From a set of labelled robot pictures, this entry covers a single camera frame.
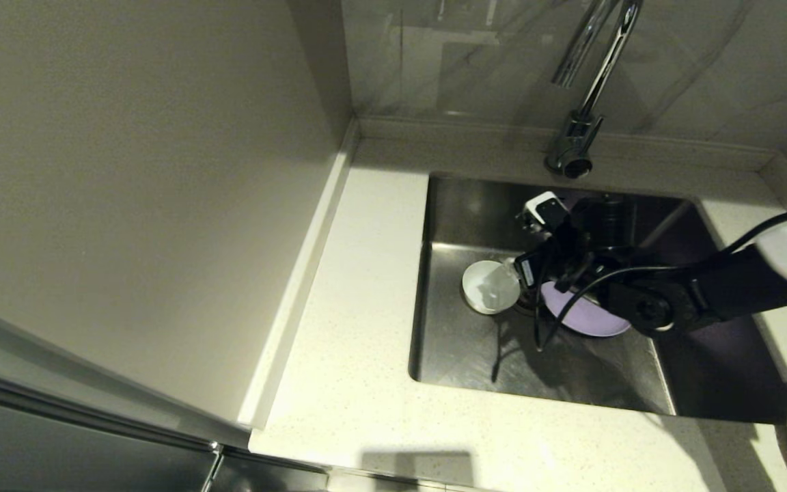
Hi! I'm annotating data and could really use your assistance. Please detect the small white bowl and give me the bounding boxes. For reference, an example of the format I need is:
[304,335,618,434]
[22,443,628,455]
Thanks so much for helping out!
[462,260,521,316]

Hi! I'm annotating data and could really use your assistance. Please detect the purple plate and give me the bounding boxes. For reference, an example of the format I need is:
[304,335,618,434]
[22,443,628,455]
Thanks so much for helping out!
[540,280,633,338]

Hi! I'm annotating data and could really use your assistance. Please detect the stainless steel sink basin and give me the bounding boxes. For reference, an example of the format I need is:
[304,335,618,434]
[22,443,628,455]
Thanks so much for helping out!
[407,172,787,424]

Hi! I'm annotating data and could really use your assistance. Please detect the chrome gooseneck faucet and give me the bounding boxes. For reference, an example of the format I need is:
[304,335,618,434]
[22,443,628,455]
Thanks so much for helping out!
[542,0,642,180]

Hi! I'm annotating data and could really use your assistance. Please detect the grey glossy cabinet door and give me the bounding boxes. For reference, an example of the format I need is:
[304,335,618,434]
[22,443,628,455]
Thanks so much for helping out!
[0,294,329,492]

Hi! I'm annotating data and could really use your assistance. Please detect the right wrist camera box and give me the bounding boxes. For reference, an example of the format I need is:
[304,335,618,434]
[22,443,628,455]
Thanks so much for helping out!
[518,191,570,234]

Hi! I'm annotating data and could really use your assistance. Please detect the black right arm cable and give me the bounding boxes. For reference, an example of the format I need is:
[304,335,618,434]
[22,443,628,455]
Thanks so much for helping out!
[534,206,787,353]

